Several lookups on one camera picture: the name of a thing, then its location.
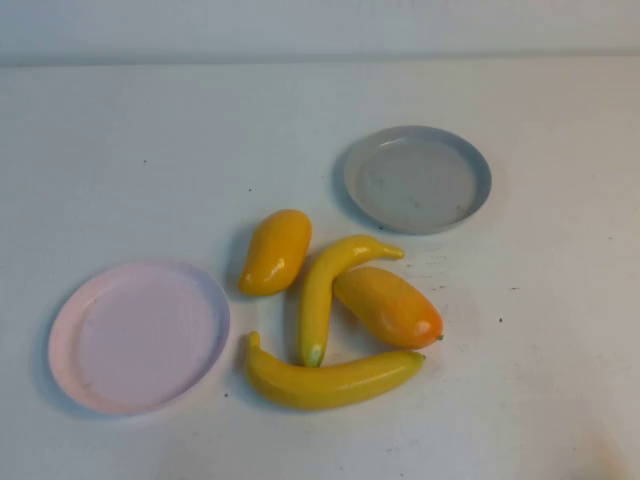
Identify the small yellow mango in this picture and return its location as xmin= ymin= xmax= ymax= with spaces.
xmin=238 ymin=208 xmax=313 ymax=297

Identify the slim banana with green end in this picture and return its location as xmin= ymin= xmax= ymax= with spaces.
xmin=297 ymin=233 xmax=405 ymax=369

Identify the large mango with orange blush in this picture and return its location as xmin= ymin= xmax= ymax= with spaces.
xmin=333 ymin=266 xmax=445 ymax=350

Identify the thick banana with dark tip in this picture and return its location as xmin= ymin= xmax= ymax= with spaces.
xmin=244 ymin=330 xmax=427 ymax=412

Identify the grey round plate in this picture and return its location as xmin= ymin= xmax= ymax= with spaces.
xmin=342 ymin=124 xmax=493 ymax=236

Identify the pink round plate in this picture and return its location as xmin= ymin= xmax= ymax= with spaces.
xmin=48 ymin=258 xmax=232 ymax=416

